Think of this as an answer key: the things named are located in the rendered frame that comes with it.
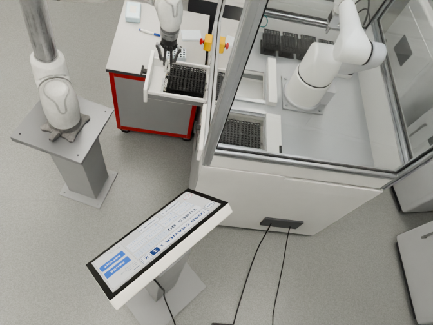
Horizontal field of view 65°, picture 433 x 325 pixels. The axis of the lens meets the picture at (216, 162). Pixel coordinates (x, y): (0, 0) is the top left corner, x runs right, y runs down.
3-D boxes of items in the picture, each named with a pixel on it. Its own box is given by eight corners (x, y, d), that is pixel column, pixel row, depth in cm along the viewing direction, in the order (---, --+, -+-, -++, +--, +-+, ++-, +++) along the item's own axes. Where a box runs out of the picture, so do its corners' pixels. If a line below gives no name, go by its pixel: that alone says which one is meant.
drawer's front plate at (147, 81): (144, 102, 187) (143, 89, 177) (151, 62, 201) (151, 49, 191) (147, 102, 187) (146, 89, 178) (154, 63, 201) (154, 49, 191)
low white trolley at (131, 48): (116, 135, 267) (105, 68, 200) (130, 75, 296) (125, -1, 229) (190, 146, 274) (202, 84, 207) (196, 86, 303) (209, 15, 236)
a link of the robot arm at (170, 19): (185, 31, 155) (174, 11, 160) (188, 1, 141) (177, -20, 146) (162, 35, 151) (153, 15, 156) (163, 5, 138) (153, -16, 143)
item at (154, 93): (147, 98, 187) (147, 91, 181) (154, 64, 199) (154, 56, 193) (218, 109, 192) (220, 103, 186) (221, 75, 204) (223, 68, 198)
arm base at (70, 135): (34, 135, 170) (31, 129, 165) (59, 104, 181) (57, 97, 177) (68, 149, 170) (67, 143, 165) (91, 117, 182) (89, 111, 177)
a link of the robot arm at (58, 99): (50, 133, 166) (40, 104, 147) (42, 104, 173) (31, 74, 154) (84, 126, 172) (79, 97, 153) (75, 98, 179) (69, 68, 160)
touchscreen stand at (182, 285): (103, 273, 220) (71, 229, 130) (158, 230, 239) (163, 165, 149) (151, 338, 208) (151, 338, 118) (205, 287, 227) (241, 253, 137)
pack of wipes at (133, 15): (140, 23, 221) (140, 17, 218) (125, 22, 220) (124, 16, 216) (141, 8, 228) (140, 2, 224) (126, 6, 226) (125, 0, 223)
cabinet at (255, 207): (183, 226, 243) (196, 180, 173) (196, 109, 291) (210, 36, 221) (310, 239, 255) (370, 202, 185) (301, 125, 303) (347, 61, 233)
